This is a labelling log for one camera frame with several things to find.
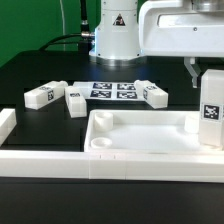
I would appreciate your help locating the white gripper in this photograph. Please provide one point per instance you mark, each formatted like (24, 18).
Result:
(184, 28)

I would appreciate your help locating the white desk top tray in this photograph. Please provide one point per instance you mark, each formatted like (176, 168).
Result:
(145, 131)

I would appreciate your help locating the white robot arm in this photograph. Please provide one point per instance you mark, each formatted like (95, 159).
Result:
(117, 35)

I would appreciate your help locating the marker tag sheet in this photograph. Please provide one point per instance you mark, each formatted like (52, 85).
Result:
(107, 90)

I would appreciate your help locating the white front fence bar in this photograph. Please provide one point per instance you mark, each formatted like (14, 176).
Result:
(121, 166)

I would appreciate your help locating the white left fence block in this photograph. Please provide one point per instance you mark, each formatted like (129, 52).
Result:
(7, 123)

